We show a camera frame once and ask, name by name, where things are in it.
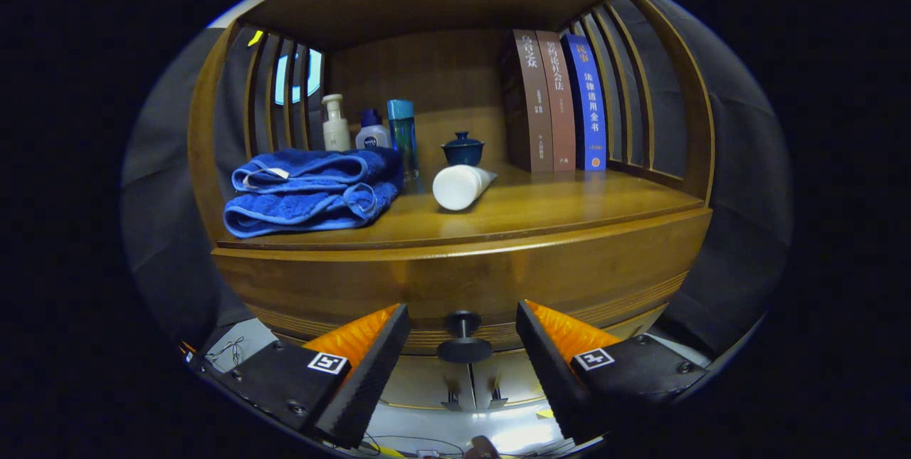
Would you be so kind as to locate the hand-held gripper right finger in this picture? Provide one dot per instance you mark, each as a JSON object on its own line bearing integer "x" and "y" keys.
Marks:
{"x": 555, "y": 381}

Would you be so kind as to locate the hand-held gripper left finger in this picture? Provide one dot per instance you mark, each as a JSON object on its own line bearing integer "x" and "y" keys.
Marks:
{"x": 366, "y": 388}

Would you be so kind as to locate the white tube with green print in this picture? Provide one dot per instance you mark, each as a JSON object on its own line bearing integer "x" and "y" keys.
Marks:
{"x": 459, "y": 187}

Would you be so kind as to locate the wooden cabinet door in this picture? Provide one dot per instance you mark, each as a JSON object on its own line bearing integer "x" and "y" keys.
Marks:
{"x": 427, "y": 382}
{"x": 509, "y": 382}

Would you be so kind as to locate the wooden countertop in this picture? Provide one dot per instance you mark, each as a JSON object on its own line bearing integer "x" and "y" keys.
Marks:
{"x": 555, "y": 203}

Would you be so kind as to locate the folded blue towel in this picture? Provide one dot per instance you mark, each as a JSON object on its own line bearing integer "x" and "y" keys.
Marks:
{"x": 306, "y": 192}

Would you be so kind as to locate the blue lidded teacup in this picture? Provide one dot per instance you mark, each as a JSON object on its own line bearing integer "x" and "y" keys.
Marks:
{"x": 462, "y": 151}

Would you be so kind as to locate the teal clear bottle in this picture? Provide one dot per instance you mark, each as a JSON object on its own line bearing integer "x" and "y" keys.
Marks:
{"x": 403, "y": 139}

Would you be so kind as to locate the white bottle with blue cap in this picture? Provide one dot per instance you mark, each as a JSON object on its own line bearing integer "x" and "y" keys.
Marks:
{"x": 372, "y": 135}

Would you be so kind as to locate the white pump bottle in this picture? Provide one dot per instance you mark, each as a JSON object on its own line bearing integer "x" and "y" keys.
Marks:
{"x": 336, "y": 132}

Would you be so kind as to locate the reddish brown book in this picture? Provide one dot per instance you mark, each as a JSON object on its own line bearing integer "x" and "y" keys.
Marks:
{"x": 561, "y": 110}

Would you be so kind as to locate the dark brown book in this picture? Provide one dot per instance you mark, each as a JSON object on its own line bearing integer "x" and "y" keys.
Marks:
{"x": 534, "y": 110}

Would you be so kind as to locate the blue book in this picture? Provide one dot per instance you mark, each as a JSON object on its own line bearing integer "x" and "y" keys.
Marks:
{"x": 591, "y": 110}

